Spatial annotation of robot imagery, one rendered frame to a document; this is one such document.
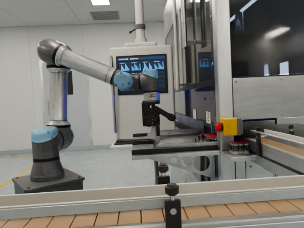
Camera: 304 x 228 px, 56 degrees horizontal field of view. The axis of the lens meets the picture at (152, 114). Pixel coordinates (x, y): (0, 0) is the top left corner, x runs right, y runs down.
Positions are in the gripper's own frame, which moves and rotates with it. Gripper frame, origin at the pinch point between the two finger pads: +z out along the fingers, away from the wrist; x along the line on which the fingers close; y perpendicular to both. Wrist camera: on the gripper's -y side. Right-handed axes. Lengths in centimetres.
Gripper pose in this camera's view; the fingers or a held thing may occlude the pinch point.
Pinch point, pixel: (158, 142)
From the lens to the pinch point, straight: 139.1
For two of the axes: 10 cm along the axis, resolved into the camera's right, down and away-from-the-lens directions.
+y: -10.0, 0.6, -0.5
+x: 0.6, 0.5, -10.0
